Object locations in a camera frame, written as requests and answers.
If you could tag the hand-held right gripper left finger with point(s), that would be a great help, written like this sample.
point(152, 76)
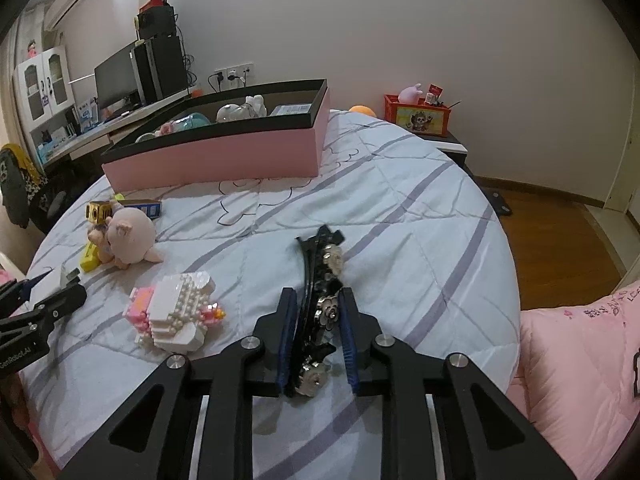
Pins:
point(284, 345)

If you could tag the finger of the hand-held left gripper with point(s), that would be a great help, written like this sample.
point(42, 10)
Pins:
point(30, 286)
point(55, 305)

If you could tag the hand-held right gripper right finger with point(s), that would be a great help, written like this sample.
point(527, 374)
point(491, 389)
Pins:
point(350, 350)

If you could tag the small grey object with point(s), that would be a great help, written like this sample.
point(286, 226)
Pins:
point(70, 275)

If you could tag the yellow plastic toy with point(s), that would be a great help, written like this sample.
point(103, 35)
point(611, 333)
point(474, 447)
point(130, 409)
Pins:
point(92, 259)

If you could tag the black flower hair clip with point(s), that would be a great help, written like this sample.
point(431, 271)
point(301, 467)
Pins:
point(312, 270)

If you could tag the yellow toy camera cube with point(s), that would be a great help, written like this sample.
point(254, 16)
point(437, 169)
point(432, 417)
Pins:
point(98, 215)

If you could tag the pink pig plush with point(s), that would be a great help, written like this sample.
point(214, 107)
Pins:
point(127, 237)

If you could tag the pink white block toy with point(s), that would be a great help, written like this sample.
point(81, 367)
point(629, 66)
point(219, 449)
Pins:
point(175, 310)

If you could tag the blue rectangular box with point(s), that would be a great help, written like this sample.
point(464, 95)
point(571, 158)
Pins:
point(142, 209)

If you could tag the pink storage box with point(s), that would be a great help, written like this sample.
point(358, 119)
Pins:
point(225, 155)

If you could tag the teal translucent jar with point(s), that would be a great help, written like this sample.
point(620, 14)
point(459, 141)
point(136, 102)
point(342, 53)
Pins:
point(192, 122)

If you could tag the clear blue case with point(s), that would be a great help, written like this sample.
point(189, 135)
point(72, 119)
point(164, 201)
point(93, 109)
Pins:
point(291, 109)

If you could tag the white desk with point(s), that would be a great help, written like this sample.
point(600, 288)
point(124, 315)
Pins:
point(100, 135)

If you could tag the blue white carton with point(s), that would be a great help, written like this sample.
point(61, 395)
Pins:
point(86, 115)

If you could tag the black keyboard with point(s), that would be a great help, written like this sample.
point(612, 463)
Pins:
point(120, 115)

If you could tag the white glass-door cabinet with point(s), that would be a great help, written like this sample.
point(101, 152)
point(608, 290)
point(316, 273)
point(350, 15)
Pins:
point(42, 85)

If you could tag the black computer monitor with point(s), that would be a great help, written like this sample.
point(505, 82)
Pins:
point(116, 77)

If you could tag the pink quilt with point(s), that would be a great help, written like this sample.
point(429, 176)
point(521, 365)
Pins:
point(580, 385)

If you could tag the small pink doll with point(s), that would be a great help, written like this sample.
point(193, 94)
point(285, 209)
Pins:
point(32, 49)

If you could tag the orange octopus plush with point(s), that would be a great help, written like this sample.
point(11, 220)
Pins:
point(362, 111)

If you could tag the red storage bin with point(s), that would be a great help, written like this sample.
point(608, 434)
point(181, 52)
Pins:
point(422, 117)

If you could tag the black computer tower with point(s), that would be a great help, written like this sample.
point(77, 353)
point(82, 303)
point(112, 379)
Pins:
point(160, 67)

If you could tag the water bottle with red cap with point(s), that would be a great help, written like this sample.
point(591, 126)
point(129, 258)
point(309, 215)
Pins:
point(197, 93)

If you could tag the pink plush toy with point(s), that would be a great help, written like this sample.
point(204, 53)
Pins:
point(411, 94)

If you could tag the black glasses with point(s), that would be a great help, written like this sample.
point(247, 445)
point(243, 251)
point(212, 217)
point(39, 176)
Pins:
point(636, 372)

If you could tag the black speaker box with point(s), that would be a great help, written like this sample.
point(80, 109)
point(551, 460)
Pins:
point(156, 22)

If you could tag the white wall socket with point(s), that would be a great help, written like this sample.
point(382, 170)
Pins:
point(234, 71)

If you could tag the white door frame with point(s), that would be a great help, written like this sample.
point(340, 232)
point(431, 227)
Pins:
point(627, 150)

